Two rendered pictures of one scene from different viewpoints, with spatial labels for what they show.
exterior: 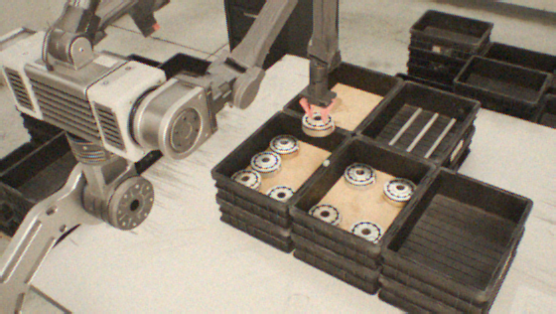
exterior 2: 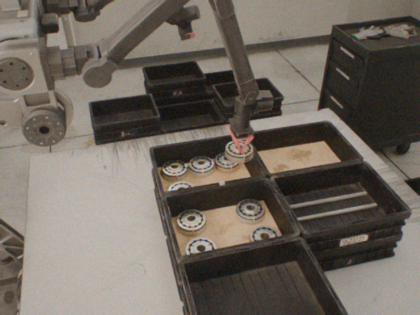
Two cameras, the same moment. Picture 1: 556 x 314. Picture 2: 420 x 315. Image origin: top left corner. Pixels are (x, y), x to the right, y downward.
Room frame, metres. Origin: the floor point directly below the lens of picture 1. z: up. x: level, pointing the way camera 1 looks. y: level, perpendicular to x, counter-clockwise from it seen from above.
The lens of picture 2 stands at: (0.37, -0.83, 1.95)
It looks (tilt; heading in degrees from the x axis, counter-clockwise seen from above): 37 degrees down; 38
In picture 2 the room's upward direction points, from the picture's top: straight up
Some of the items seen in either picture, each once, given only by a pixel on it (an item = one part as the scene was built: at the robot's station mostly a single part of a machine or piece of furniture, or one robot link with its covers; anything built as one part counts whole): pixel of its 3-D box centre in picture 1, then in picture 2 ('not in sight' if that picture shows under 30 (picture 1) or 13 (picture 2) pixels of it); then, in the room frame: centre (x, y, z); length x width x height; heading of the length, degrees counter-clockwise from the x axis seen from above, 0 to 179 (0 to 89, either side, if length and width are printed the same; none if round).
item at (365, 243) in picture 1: (364, 188); (227, 216); (1.23, -0.24, 0.92); 0.40 x 0.30 x 0.02; 143
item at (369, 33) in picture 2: not in sight; (368, 32); (3.20, 0.06, 0.88); 0.25 x 0.19 x 0.03; 144
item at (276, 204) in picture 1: (282, 155); (205, 163); (1.41, 0.00, 0.92); 0.40 x 0.30 x 0.02; 143
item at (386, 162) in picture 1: (363, 200); (227, 227); (1.23, -0.24, 0.87); 0.40 x 0.30 x 0.11; 143
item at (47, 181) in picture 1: (67, 202); (127, 139); (1.86, 0.99, 0.37); 0.40 x 0.30 x 0.45; 144
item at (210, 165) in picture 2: (265, 161); (201, 163); (1.46, 0.06, 0.86); 0.10 x 0.10 x 0.01
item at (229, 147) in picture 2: (318, 120); (239, 148); (1.46, -0.12, 1.01); 0.10 x 0.10 x 0.01
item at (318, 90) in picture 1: (318, 87); (241, 120); (1.46, -0.12, 1.14); 0.10 x 0.07 x 0.07; 54
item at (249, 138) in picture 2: (321, 108); (240, 138); (1.45, -0.13, 1.07); 0.07 x 0.07 x 0.09; 54
